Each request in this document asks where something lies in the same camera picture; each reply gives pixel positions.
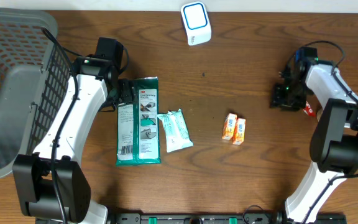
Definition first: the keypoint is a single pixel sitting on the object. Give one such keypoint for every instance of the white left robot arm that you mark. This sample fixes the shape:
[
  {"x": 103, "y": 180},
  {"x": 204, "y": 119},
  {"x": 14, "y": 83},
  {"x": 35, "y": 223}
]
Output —
[{"x": 50, "y": 183}]

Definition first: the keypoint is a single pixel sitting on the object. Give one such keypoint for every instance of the white barcode scanner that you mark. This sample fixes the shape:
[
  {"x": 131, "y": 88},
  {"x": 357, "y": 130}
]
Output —
[{"x": 196, "y": 23}]

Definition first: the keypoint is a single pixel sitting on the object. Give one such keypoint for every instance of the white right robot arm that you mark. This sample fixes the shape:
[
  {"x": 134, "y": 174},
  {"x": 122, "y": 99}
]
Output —
[{"x": 334, "y": 143}]

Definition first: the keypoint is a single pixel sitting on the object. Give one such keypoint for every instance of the red snack packet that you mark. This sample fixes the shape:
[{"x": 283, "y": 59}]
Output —
[{"x": 308, "y": 110}]

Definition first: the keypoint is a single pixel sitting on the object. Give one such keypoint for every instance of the orange juice box pair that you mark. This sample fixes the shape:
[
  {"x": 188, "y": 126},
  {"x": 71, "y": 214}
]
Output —
[{"x": 234, "y": 129}]

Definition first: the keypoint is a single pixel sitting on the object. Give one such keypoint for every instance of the grey plastic mesh basket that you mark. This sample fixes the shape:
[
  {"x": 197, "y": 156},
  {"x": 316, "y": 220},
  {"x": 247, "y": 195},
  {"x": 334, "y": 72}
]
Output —
[{"x": 33, "y": 82}]

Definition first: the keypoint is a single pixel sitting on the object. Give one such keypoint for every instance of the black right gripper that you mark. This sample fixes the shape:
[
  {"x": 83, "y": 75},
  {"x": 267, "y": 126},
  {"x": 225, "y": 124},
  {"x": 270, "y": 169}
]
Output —
[{"x": 276, "y": 100}]

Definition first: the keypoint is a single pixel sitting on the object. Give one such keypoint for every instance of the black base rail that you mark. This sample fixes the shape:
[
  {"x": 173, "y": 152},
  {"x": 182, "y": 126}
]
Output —
[{"x": 251, "y": 218}]

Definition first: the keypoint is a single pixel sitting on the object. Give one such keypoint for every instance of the green lid white jar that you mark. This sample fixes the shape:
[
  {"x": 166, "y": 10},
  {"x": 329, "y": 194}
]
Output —
[{"x": 319, "y": 114}]

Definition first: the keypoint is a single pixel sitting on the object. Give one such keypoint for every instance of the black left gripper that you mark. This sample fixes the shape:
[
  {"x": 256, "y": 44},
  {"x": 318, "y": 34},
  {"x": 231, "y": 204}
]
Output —
[{"x": 130, "y": 92}]

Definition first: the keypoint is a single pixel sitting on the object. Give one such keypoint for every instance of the light teal snack packet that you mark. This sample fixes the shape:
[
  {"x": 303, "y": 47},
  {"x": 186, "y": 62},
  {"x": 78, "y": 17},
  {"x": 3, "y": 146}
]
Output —
[{"x": 176, "y": 132}]

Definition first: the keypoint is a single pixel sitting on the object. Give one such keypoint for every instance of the green white wipes pack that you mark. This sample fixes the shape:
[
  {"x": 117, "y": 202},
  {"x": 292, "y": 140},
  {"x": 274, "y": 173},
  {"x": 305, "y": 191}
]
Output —
[{"x": 137, "y": 125}]

